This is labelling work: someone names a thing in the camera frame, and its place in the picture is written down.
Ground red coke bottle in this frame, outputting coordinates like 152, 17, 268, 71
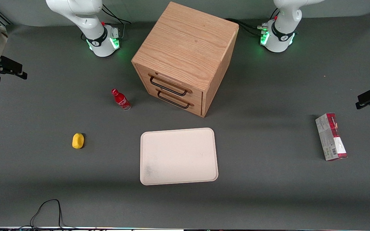
111, 89, 131, 111

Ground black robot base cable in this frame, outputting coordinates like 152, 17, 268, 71
101, 4, 132, 25
225, 18, 266, 37

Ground wooden drawer front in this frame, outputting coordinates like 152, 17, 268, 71
135, 64, 204, 100
139, 84, 203, 117

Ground black wire drawer handle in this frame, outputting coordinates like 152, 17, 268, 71
156, 89, 194, 109
148, 74, 193, 97

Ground cream rectangular tray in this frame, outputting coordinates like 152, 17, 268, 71
140, 128, 219, 186

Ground grey and red carton box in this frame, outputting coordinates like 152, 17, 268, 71
315, 113, 348, 161

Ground thin black looped cable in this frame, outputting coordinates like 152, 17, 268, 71
21, 199, 76, 230

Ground wooden cutting board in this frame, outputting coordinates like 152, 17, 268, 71
131, 2, 239, 118

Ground yellow lemon-shaped toy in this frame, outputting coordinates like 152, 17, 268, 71
72, 133, 85, 149

